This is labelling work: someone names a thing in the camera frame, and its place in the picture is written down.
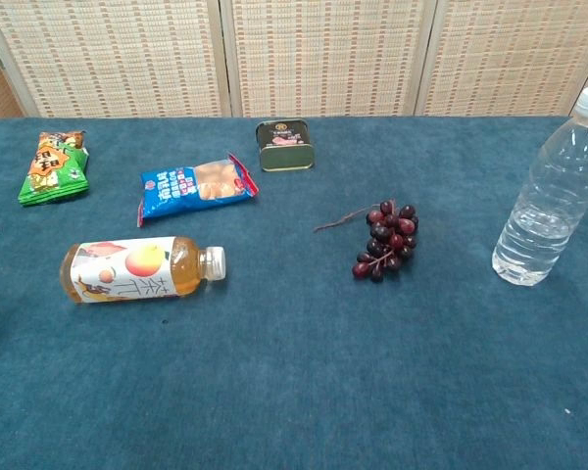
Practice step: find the transparent plastic water bottle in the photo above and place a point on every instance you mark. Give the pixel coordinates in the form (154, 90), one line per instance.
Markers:
(549, 205)

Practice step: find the peach tea drink bottle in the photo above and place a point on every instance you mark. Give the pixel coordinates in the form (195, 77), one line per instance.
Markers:
(142, 269)

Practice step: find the green snack bag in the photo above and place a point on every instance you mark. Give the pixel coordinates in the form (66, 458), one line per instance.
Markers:
(54, 169)

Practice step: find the blue snack bag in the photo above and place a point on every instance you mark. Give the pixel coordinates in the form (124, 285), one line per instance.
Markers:
(196, 188)

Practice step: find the green luncheon meat tin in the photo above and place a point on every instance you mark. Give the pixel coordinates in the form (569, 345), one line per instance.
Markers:
(285, 147)

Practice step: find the blue table cloth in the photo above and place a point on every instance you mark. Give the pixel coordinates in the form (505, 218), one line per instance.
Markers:
(294, 343)

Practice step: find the woven folding screen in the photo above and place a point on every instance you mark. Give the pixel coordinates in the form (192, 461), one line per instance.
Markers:
(294, 54)

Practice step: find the bunch of dark red grapes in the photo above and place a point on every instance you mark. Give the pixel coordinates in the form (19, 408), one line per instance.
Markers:
(389, 240)

